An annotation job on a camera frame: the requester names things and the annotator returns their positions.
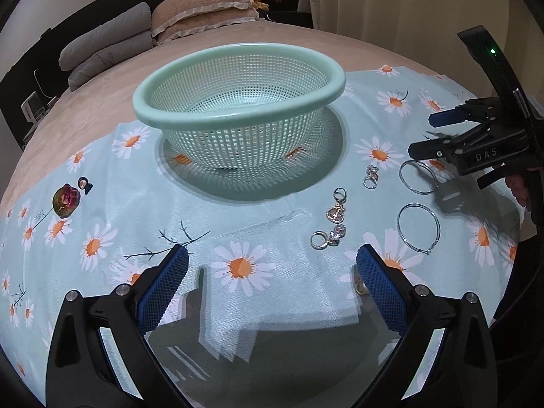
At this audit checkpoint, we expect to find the beige curtain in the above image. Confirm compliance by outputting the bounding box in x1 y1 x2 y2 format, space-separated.
301 0 515 98

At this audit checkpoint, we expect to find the large silver hoop earring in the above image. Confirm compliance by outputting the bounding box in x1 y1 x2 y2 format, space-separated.
398 159 441 196
397 203 441 256

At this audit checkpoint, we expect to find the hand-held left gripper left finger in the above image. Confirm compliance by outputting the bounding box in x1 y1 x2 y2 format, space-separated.
46 244 192 408

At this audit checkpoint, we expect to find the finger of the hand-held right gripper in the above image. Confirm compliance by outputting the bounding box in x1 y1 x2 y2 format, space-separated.
428 98 502 130
407 123 494 167

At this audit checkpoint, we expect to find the red green flower brooch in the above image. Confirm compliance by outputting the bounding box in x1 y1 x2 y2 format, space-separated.
51 183 82 220

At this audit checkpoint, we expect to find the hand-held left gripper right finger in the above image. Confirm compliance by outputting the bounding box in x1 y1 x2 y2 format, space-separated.
356 243 499 408

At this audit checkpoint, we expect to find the pink bed blanket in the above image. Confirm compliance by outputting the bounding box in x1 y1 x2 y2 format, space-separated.
0 20 472 230

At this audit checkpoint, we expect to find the grey pillow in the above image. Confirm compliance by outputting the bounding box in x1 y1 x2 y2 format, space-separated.
58 2 153 71
67 32 156 92

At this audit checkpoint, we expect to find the silver crystal ring earring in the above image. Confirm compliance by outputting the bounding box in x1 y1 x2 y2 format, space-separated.
362 164 382 190

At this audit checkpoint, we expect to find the silver hoop crystal drop earring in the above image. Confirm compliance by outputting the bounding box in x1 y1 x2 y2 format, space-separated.
310 225 348 252

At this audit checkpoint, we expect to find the person's right hand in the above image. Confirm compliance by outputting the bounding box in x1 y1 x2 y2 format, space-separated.
505 172 530 210

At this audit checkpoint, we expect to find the white bedside device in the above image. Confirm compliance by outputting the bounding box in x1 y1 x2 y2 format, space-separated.
20 91 58 127

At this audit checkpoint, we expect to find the pink ruffled pillow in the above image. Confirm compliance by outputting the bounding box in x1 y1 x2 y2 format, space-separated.
150 0 252 31
150 5 261 46

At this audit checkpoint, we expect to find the daisy printed blue cloth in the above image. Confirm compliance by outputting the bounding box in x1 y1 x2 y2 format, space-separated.
0 64 524 408

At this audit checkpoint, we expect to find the white cable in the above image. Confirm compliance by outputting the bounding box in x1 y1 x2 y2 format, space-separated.
32 67 57 99

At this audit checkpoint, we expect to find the green plastic mesh basket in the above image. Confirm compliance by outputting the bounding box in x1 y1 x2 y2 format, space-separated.
133 42 347 181

